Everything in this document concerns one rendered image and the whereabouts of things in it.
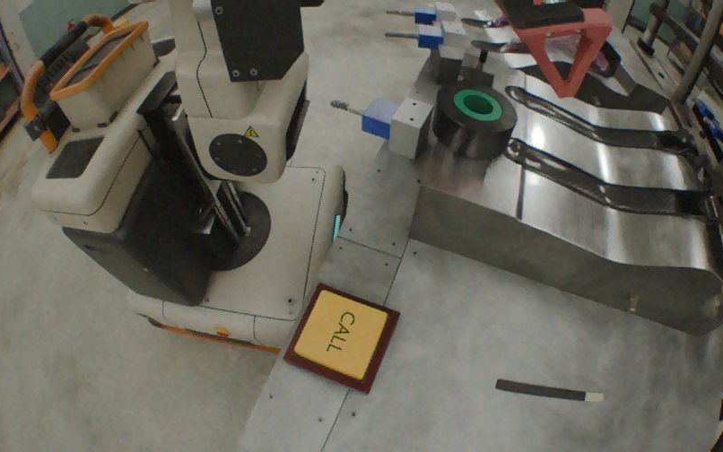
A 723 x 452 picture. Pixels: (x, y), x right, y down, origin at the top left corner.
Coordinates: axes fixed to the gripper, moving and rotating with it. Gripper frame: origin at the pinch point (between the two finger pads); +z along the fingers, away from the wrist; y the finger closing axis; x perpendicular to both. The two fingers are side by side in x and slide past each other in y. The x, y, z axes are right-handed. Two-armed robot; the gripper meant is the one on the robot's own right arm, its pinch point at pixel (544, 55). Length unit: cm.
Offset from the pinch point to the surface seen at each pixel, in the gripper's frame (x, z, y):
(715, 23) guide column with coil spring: -88, 25, 54
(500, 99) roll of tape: 4.7, 5.6, 2.3
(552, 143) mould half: -0.2, 12.5, 1.5
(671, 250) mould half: -11.2, 15.0, -12.8
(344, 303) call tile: 20.6, 7.4, -15.6
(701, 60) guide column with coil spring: -80, 41, 54
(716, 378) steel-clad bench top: -31, 38, -29
